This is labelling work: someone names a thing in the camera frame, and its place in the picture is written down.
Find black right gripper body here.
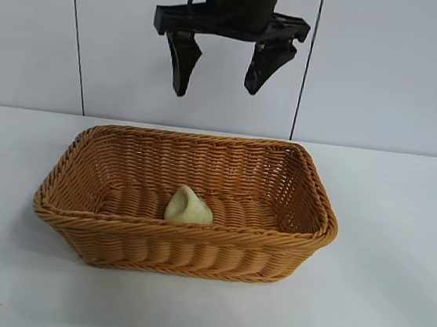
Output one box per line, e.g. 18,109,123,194
152,0,315,53

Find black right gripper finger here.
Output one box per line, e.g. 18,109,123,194
242,35,300,101
158,27,206,100

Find pale yellow egg yolk pastry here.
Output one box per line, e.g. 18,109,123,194
163,183,219,227

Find brown woven wicker basket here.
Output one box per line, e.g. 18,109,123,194
26,113,350,295

